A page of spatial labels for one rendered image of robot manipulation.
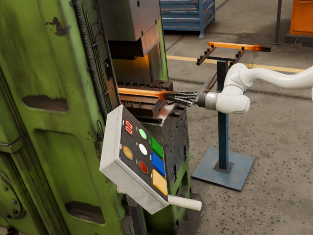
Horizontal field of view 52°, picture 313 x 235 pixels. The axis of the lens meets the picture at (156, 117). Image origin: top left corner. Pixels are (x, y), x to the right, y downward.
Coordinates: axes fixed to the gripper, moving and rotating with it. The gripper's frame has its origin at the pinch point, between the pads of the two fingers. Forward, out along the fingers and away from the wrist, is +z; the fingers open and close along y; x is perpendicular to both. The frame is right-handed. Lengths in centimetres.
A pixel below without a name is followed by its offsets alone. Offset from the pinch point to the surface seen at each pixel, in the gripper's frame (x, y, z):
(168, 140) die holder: -22.1, -10.6, -1.8
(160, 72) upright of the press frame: -5.3, 33.8, 19.0
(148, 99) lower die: -1.1, -4.8, 10.1
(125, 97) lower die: -1.6, -5.3, 23.7
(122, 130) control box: 20, -58, -5
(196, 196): -99, 21, -7
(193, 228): -99, -6, -13
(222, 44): 2, 68, -13
